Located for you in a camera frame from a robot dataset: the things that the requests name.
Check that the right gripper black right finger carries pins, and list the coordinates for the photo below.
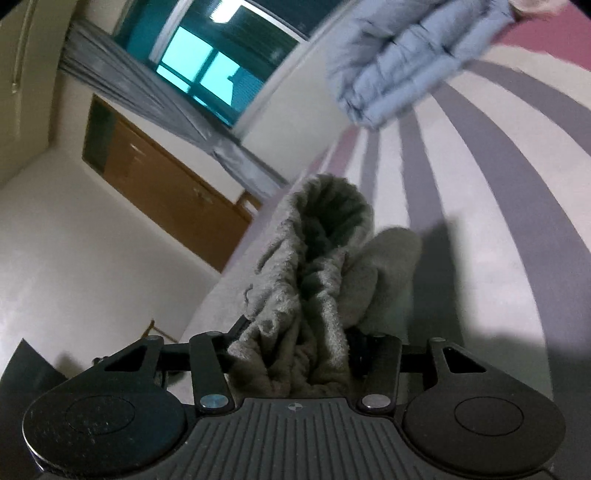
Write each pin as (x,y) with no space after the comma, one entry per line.
(451,377)

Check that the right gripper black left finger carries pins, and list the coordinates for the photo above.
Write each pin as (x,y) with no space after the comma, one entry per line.
(139,373)

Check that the grey pants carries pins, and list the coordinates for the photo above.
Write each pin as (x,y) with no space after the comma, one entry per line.
(322,271)

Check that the brown wooden door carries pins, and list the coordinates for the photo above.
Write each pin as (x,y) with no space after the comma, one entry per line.
(175,198)

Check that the pink striped bed sheet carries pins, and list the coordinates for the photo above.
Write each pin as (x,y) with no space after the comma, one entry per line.
(493,171)

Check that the dark glass window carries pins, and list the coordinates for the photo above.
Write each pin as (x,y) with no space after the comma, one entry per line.
(219,54)

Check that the folded light blue quilt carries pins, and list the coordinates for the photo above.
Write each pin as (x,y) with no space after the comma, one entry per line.
(390,54)

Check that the grey curtain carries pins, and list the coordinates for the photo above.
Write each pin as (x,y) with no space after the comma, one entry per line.
(92,57)

